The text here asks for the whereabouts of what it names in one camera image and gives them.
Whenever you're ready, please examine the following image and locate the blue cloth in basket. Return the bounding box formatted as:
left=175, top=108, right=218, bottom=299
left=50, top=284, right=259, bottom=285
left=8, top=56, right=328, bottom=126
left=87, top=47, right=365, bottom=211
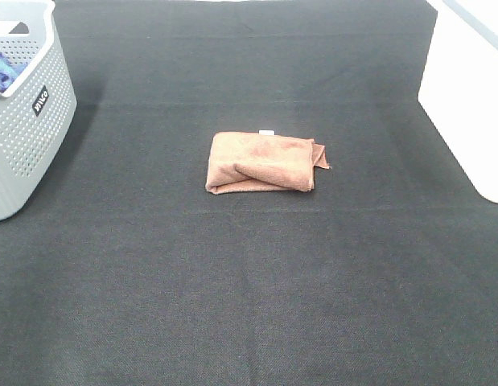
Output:
left=0, top=53, right=27, bottom=93

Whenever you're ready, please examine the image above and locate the black table mat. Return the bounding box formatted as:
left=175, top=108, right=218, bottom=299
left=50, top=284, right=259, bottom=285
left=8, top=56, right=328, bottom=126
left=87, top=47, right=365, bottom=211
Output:
left=0, top=1, right=498, bottom=385

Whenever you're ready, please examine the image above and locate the brown microfiber towel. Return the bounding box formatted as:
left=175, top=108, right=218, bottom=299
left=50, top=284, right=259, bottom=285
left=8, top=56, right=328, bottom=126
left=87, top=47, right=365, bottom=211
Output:
left=205, top=132, right=330, bottom=195

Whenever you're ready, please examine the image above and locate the white plastic basket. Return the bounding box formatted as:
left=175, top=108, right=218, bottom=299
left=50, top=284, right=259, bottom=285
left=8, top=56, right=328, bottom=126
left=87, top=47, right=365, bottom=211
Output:
left=418, top=1, right=498, bottom=203

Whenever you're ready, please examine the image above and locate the grey perforated laundry basket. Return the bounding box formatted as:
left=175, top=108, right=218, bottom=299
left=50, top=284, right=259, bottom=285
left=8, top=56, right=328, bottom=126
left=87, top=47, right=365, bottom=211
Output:
left=0, top=1, right=77, bottom=221

